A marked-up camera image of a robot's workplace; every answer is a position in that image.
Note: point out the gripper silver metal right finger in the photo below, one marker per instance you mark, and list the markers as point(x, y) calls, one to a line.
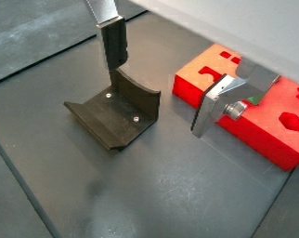
point(224, 96)

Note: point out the gripper black and silver left finger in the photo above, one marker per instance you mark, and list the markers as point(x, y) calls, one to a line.
point(110, 30)

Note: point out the red shape sorting board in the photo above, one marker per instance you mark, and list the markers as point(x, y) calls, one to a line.
point(268, 125)

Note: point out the black curved holder stand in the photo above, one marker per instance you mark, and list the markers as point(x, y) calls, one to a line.
point(120, 112)

